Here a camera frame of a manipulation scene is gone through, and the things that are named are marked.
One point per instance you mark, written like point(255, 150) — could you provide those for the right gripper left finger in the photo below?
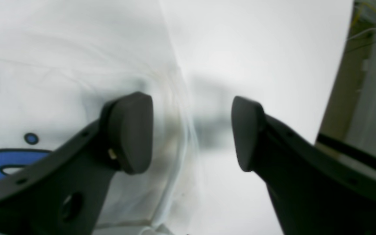
point(62, 192)

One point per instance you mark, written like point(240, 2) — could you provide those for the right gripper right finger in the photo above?
point(311, 193)

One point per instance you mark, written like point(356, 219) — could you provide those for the white printed T-shirt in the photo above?
point(61, 61)

